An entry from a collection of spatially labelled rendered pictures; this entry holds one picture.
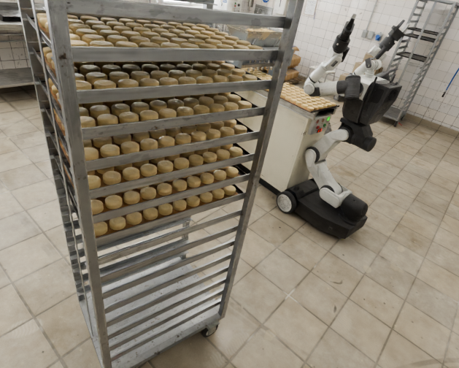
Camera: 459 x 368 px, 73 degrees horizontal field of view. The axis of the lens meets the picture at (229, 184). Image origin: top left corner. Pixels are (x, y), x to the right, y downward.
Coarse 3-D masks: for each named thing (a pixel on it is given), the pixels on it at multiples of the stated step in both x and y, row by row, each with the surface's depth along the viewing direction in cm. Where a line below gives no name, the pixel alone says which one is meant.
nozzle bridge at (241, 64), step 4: (264, 48) 273; (268, 48) 276; (272, 48) 279; (276, 48) 282; (292, 52) 295; (292, 56) 298; (236, 64) 258; (240, 64) 259; (244, 64) 269; (248, 64) 271; (252, 64) 274; (256, 64) 277; (260, 64) 280; (264, 64) 284; (268, 64) 287; (272, 64) 291; (288, 64) 301; (240, 68) 261; (272, 72) 317
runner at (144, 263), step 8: (224, 232) 130; (200, 240) 123; (208, 240) 127; (176, 248) 118; (184, 248) 120; (160, 256) 114; (168, 256) 117; (136, 264) 109; (144, 264) 112; (112, 272) 104; (120, 272) 107; (88, 280) 104; (104, 280) 104
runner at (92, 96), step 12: (192, 84) 82; (204, 84) 85; (216, 84) 87; (228, 84) 90; (240, 84) 92; (252, 84) 95; (264, 84) 98; (84, 96) 68; (96, 96) 70; (108, 96) 71; (120, 96) 73; (132, 96) 75; (144, 96) 77; (156, 96) 78; (168, 96) 80
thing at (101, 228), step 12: (216, 192) 121; (228, 192) 123; (168, 204) 111; (180, 204) 112; (192, 204) 114; (120, 216) 102; (132, 216) 103; (144, 216) 105; (156, 216) 107; (96, 228) 96; (108, 228) 100; (120, 228) 100
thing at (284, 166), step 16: (256, 96) 277; (288, 112) 256; (320, 112) 259; (256, 128) 288; (272, 128) 273; (288, 128) 260; (304, 128) 248; (240, 144) 311; (256, 144) 294; (272, 144) 279; (288, 144) 265; (304, 144) 260; (272, 160) 284; (288, 160) 270; (304, 160) 275; (272, 176) 290; (288, 176) 275; (304, 176) 293; (272, 192) 300
